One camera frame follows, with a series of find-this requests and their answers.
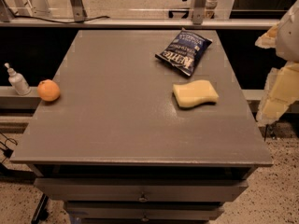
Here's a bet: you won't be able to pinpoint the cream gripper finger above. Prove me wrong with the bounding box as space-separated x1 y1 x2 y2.
255 24 278 49
256 62 299 126

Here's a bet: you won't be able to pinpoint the yellow sponge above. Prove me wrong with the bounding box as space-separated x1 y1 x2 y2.
173 80 219 108

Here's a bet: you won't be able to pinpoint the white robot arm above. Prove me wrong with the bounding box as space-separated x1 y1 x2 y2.
255 0 299 126

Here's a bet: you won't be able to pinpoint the blue chip bag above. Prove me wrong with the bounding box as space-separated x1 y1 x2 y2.
155 29 212 77

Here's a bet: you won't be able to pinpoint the grey drawer cabinet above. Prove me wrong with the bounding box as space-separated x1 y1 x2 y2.
11 30 272 224

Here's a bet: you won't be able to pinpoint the orange fruit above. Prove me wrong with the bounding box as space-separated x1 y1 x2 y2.
37 79 60 102

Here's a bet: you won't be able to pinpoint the drawer with knob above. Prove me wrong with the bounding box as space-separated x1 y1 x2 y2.
35 178 248 203
64 202 223 221

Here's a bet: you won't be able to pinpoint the white pump bottle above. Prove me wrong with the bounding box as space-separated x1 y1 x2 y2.
5 63 31 96

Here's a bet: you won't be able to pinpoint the top drawer with knob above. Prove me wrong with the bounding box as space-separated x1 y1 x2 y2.
35 178 248 203

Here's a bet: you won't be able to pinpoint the metal frame post right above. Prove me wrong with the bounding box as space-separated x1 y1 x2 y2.
191 0 206 24

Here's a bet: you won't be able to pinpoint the metal frame post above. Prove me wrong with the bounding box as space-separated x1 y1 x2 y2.
70 0 87 22
191 0 206 24

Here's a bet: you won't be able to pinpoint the metal frame post left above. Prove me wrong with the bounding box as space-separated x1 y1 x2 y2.
70 0 87 22

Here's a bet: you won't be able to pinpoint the black cable on ledge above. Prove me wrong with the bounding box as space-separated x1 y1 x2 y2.
12 14 110 24

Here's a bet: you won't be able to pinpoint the black cables at floor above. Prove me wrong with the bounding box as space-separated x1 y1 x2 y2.
0 132 19 164

